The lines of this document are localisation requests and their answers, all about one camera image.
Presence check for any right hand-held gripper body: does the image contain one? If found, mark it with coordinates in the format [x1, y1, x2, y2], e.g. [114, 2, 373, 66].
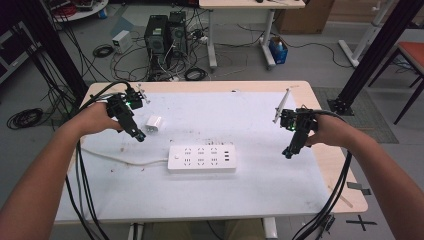
[273, 88, 318, 138]

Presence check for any round white table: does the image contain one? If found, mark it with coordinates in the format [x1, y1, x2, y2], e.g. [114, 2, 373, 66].
[42, 0, 110, 23]

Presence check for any person's left hand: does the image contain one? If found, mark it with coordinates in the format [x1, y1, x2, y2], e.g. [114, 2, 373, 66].
[71, 102, 124, 138]

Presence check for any black right gripper cable bundle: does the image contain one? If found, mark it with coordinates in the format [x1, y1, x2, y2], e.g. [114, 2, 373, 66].
[292, 109, 354, 240]

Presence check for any white power strip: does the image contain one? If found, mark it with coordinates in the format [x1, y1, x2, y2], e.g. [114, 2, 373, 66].
[167, 143, 238, 174]

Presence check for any black tape cross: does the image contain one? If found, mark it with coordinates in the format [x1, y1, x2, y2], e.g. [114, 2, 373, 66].
[345, 214, 378, 232]

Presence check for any dark equipment rack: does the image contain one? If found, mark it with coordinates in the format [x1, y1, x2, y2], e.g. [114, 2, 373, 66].
[0, 19, 38, 85]

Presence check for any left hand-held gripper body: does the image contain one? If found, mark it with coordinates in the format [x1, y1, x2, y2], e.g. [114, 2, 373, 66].
[105, 83, 151, 129]

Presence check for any black metal frame post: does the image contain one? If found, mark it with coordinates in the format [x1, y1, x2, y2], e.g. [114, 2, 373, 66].
[327, 0, 424, 117]
[14, 0, 90, 103]

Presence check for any red-topped dark stool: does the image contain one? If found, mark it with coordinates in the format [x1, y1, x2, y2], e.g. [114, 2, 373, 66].
[367, 41, 424, 126]

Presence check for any black computer tower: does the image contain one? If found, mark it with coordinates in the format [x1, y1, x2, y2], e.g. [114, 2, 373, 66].
[143, 14, 170, 69]
[168, 10, 189, 60]

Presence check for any blue box with bottle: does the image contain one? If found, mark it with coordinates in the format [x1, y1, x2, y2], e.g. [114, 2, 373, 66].
[268, 35, 289, 65]

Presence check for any person's right hand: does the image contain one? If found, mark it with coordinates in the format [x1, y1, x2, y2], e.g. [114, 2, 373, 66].
[306, 113, 351, 149]

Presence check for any white power strip cable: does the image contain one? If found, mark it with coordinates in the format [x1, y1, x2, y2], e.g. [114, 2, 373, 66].
[81, 147, 170, 167]

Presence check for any coiled black cable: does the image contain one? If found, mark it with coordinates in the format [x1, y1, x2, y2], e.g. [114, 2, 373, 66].
[183, 67, 209, 82]
[92, 43, 115, 59]
[6, 107, 45, 131]

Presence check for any white power adapter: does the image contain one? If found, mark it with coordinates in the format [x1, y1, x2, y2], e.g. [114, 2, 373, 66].
[145, 114, 165, 135]

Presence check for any white table mat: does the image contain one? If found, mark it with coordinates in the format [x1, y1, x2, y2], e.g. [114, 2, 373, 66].
[54, 91, 332, 223]

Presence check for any small white box device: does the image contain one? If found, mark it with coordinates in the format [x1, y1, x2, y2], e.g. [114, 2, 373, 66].
[111, 29, 134, 55]

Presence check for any black left gripper cable bundle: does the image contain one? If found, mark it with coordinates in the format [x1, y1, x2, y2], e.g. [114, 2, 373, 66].
[64, 80, 135, 240]

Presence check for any brown cardboard box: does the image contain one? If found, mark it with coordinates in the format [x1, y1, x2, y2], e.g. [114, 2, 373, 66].
[274, 0, 336, 36]

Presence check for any grey floor mat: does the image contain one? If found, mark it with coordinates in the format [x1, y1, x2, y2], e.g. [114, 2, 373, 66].
[312, 86, 400, 145]

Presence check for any black gripper cable bundle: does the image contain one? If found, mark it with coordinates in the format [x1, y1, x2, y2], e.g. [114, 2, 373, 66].
[292, 109, 354, 240]
[64, 80, 135, 240]

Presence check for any white metal stand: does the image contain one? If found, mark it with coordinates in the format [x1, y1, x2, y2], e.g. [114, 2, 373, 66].
[337, 0, 401, 69]

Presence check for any wooden desk with white legs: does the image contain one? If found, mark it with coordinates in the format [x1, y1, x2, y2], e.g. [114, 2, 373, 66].
[198, 0, 306, 71]

